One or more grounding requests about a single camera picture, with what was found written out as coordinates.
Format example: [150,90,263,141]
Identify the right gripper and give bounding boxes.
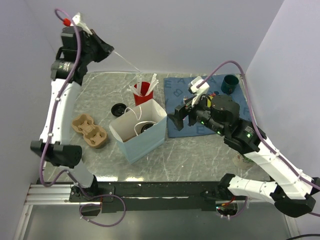
[167,91,227,136]

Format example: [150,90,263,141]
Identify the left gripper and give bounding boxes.
[80,29,115,65]

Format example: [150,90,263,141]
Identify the black cup lid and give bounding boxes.
[140,122,155,134]
[111,103,127,118]

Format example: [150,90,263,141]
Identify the light blue paper bag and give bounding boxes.
[109,99,167,164]

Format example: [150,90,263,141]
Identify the single white straw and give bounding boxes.
[113,50,142,96]

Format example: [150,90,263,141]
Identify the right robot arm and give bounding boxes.
[167,94,320,218]

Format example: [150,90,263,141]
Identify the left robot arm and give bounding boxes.
[30,26,114,201]

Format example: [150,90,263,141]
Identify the blue letter-print cloth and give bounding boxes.
[164,74,251,138]

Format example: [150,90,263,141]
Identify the yellow dotted plate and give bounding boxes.
[206,95,213,108]

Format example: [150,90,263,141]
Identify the red straw holder cup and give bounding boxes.
[133,81,154,106]

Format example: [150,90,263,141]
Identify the white wrapped straws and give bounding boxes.
[126,73,159,97]

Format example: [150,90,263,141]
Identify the dark green mug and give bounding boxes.
[221,74,239,95]

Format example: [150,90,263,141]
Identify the cardboard cup carrier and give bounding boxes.
[71,113,108,149]

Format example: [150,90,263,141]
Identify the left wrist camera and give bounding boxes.
[62,12,93,35]

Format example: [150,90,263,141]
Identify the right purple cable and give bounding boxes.
[197,60,320,218]

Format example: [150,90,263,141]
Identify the purple cable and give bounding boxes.
[197,60,320,218]
[39,8,83,198]

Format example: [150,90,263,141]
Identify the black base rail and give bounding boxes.
[67,174,251,215]

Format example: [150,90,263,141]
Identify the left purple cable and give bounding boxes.
[39,8,83,198]

